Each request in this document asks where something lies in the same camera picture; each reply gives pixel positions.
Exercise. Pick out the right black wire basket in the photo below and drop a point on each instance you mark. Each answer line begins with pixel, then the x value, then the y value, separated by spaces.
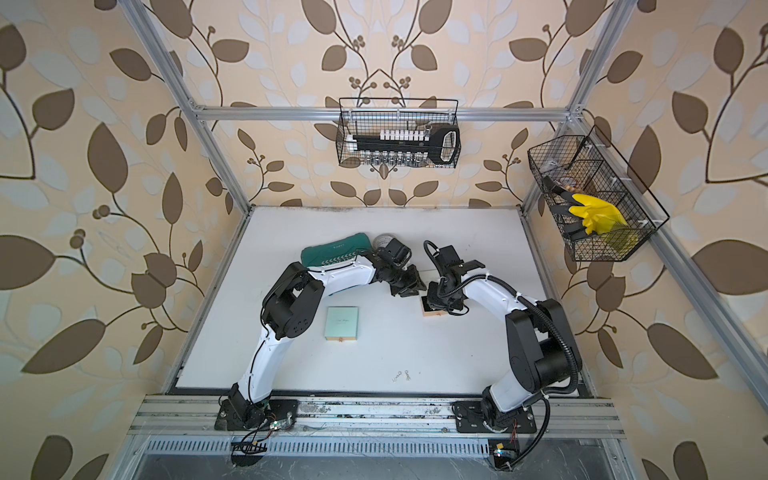
pixel 580 163

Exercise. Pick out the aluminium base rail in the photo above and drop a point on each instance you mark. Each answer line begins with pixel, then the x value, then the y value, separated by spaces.
pixel 570 418

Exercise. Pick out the black pliers in basket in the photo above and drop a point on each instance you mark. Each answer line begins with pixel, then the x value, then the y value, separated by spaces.
pixel 573 225

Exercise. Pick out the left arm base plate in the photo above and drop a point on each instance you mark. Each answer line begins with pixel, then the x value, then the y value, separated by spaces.
pixel 272 415

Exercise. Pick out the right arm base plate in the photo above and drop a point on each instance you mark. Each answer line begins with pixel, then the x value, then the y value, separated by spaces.
pixel 482 417

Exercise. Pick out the mint green jewelry box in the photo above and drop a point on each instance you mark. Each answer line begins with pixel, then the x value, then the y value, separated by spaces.
pixel 341 323

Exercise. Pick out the green plastic tool case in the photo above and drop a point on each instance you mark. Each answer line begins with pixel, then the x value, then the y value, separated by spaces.
pixel 337 251

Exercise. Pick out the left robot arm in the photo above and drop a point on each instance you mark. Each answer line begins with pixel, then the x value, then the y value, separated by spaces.
pixel 290 306

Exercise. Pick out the centre black wire basket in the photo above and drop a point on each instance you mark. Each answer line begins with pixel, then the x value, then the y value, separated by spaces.
pixel 364 114

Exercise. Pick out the black wire basket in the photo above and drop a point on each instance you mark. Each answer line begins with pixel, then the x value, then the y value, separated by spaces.
pixel 364 114
pixel 580 163

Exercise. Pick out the yellow rubber glove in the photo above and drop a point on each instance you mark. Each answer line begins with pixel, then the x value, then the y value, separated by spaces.
pixel 600 217

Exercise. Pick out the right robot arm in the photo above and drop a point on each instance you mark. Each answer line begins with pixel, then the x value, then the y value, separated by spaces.
pixel 542 352

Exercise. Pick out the cream jewelry box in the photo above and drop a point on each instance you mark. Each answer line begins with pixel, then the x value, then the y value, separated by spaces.
pixel 428 310

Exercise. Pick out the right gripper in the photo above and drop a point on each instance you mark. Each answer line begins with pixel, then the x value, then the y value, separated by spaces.
pixel 434 302

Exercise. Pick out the socket set on black rail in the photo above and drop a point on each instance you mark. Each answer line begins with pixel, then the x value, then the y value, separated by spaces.
pixel 430 145

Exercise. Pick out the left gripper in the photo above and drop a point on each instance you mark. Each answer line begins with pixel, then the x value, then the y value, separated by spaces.
pixel 415 283

